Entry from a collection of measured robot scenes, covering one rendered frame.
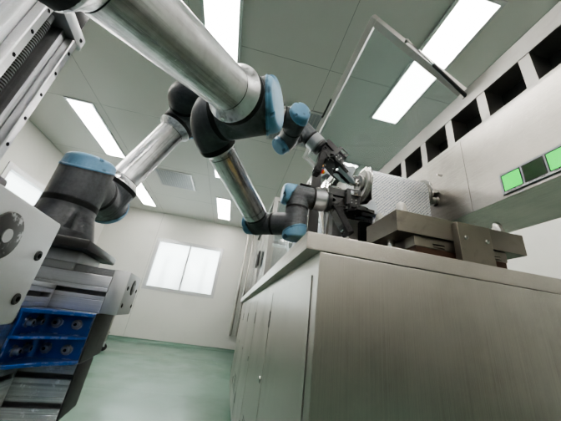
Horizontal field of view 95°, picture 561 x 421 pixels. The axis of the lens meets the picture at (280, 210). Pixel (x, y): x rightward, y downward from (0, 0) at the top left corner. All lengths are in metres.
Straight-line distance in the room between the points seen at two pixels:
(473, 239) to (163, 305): 6.10
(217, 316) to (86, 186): 5.71
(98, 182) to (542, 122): 1.20
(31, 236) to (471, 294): 0.74
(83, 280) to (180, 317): 5.74
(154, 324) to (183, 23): 6.27
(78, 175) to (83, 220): 0.11
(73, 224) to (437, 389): 0.83
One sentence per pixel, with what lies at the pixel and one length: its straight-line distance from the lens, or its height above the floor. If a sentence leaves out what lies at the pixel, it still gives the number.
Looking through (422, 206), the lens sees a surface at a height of 1.17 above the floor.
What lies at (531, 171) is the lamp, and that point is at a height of 1.18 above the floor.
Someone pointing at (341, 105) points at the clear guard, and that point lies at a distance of 1.70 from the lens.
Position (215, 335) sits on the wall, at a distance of 6.34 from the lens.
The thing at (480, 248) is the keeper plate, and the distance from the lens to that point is 0.86.
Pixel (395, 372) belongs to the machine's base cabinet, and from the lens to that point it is 0.61.
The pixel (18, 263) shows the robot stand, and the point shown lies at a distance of 0.29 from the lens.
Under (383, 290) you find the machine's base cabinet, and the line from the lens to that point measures 0.60.
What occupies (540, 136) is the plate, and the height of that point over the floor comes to 1.27.
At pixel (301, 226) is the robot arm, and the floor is 0.99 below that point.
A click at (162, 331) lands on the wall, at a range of 6.46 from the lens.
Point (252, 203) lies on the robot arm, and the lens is 0.78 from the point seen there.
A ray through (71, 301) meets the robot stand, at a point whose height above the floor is 0.70.
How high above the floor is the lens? 0.71
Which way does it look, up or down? 23 degrees up
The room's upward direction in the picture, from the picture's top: 8 degrees clockwise
